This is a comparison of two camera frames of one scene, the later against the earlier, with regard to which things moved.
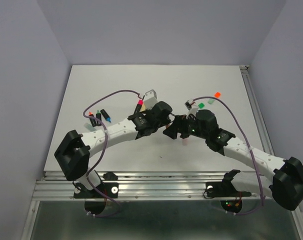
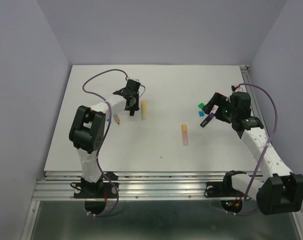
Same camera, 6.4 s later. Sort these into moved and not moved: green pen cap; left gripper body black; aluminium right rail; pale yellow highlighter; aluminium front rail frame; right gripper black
Moved: left gripper body black; right gripper black
Not moved: pale yellow highlighter; aluminium front rail frame; green pen cap; aluminium right rail
